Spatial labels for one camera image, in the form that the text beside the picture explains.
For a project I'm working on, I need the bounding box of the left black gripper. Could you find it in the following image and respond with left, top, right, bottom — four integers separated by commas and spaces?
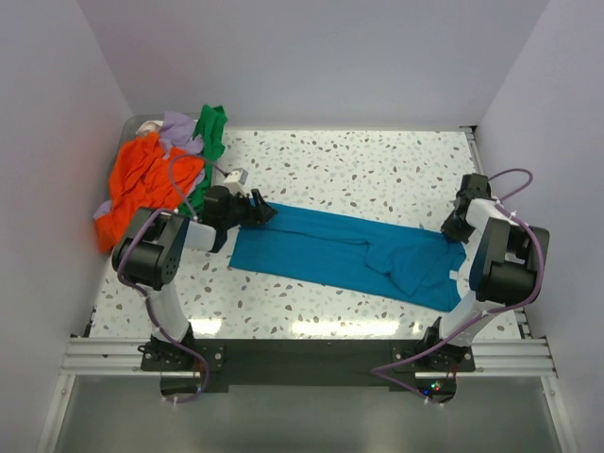
222, 189, 276, 229

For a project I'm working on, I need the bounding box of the blue t shirt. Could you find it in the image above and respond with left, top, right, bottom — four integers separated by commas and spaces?
230, 205, 466, 311

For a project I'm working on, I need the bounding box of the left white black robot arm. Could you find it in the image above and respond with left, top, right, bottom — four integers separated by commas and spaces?
111, 185, 277, 370

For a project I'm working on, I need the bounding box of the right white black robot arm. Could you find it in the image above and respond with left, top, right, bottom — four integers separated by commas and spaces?
419, 174, 550, 371

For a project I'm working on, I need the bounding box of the green t shirt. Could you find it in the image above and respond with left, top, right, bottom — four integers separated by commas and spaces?
178, 104, 227, 217

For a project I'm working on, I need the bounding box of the lilac t shirt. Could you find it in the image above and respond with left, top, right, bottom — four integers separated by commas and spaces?
92, 110, 207, 221

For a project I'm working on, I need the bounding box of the orange t shirt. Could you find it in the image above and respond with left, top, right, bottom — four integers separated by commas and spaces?
95, 132, 205, 253

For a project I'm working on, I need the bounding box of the pale pink t shirt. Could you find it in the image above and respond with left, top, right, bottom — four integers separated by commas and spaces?
135, 120, 163, 137

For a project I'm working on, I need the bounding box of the clear plastic bin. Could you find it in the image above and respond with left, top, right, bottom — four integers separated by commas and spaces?
115, 112, 223, 237

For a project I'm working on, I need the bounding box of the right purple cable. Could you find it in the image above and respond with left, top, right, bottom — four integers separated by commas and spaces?
371, 168, 546, 395

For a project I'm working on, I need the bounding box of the purple cable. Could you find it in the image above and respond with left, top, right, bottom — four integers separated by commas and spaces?
371, 168, 546, 395
115, 153, 232, 403

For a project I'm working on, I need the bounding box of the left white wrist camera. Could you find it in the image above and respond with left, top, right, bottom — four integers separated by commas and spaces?
222, 168, 248, 195

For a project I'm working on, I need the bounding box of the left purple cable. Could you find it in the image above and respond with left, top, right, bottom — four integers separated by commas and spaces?
115, 153, 232, 403

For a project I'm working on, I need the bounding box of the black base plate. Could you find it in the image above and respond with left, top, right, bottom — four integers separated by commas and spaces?
140, 337, 474, 395

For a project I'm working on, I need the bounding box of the aluminium frame rail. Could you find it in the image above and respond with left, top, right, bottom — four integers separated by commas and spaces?
59, 338, 558, 378

